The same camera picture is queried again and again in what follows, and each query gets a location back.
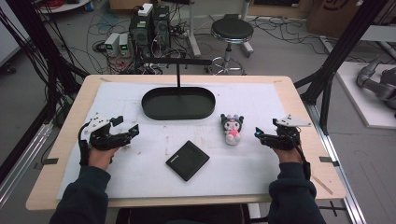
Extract wooden table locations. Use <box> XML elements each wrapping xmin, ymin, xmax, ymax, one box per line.
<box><xmin>25</xmin><ymin>74</ymin><xmax>347</xmax><ymax>212</ymax></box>

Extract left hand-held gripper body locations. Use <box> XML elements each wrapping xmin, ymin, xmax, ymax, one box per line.
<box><xmin>78</xmin><ymin>114</ymin><xmax>132</xmax><ymax>152</ymax></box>

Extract white platform board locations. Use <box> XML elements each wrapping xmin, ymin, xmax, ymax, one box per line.
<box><xmin>335</xmin><ymin>61</ymin><xmax>396</xmax><ymax>130</ymax></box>

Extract right hand-held gripper cable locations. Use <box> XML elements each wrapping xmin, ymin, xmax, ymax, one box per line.
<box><xmin>288</xmin><ymin>133</ymin><xmax>312</xmax><ymax>181</ymax></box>

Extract white desk leg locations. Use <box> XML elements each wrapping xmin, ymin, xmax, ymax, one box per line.
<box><xmin>186</xmin><ymin>0</ymin><xmax>203</xmax><ymax>58</ymax></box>

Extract black oval tray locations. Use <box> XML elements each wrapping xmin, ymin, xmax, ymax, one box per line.
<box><xmin>141</xmin><ymin>86</ymin><xmax>217</xmax><ymax>121</ymax></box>

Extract black round stool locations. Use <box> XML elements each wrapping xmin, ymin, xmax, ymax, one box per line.
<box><xmin>209</xmin><ymin>16</ymin><xmax>255</xmax><ymax>77</ymax></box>

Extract black square case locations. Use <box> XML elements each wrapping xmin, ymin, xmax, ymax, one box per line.
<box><xmin>165</xmin><ymin>140</ymin><xmax>210</xmax><ymax>182</ymax></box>

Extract thin wooden stick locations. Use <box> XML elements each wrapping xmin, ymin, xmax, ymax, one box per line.
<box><xmin>311</xmin><ymin>175</ymin><xmax>334</xmax><ymax>196</ymax></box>

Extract grey power supply unit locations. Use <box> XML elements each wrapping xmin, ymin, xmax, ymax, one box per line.
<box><xmin>104</xmin><ymin>32</ymin><xmax>121</xmax><ymax>58</ymax></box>
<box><xmin>118</xmin><ymin>33</ymin><xmax>132</xmax><ymax>58</ymax></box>

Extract black frame post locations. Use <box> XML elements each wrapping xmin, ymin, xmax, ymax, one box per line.
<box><xmin>293</xmin><ymin>0</ymin><xmax>391</xmax><ymax>135</ymax></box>
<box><xmin>5</xmin><ymin>0</ymin><xmax>90</xmax><ymax>125</ymax></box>

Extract black T-shaped stand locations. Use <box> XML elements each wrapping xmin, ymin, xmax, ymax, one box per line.
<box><xmin>143</xmin><ymin>57</ymin><xmax>213</xmax><ymax>90</ymax></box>

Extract grey tape strip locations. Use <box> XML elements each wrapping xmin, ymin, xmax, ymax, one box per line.
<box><xmin>318</xmin><ymin>156</ymin><xmax>341</xmax><ymax>167</ymax></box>
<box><xmin>33</xmin><ymin>157</ymin><xmax>60</xmax><ymax>171</ymax></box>

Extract cardboard box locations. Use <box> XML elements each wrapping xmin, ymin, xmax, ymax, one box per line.
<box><xmin>305</xmin><ymin>0</ymin><xmax>396</xmax><ymax>31</ymax></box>

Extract hand-held gripper cable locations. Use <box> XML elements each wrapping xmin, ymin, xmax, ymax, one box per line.
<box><xmin>78</xmin><ymin>122</ymin><xmax>92</xmax><ymax>167</ymax></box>
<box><xmin>288</xmin><ymin>133</ymin><xmax>312</xmax><ymax>181</ymax></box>

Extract aluminium rail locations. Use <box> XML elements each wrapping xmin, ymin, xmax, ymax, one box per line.
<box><xmin>0</xmin><ymin>121</ymin><xmax>54</xmax><ymax>208</ymax></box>
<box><xmin>304</xmin><ymin>102</ymin><xmax>368</xmax><ymax>224</ymax></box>

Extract person's left hand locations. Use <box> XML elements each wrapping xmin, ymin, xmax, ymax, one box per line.
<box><xmin>88</xmin><ymin>146</ymin><xmax>121</xmax><ymax>172</ymax></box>

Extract left hand-held gripper cable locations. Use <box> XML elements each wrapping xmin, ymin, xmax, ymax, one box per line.
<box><xmin>78</xmin><ymin>122</ymin><xmax>92</xmax><ymax>167</ymax></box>

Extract person's right hand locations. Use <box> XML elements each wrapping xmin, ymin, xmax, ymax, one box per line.
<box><xmin>272</xmin><ymin>146</ymin><xmax>304</xmax><ymax>165</ymax></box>

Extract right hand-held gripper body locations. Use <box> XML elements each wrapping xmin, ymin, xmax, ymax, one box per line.
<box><xmin>262</xmin><ymin>114</ymin><xmax>313</xmax><ymax>152</ymax></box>

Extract plush toy with black ears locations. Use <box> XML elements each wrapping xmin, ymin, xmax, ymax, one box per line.
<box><xmin>219</xmin><ymin>113</ymin><xmax>245</xmax><ymax>147</ymax></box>

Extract white box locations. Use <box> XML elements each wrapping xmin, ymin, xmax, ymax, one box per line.
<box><xmin>137</xmin><ymin>2</ymin><xmax>154</xmax><ymax>18</ymax></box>

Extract white table mat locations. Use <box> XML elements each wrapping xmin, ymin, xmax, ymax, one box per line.
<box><xmin>55</xmin><ymin>81</ymin><xmax>292</xmax><ymax>201</ymax></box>

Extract black computer tower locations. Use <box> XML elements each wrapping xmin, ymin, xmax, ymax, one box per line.
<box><xmin>128</xmin><ymin>8</ymin><xmax>154</xmax><ymax>59</ymax></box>
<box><xmin>151</xmin><ymin>4</ymin><xmax>172</xmax><ymax>51</ymax></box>

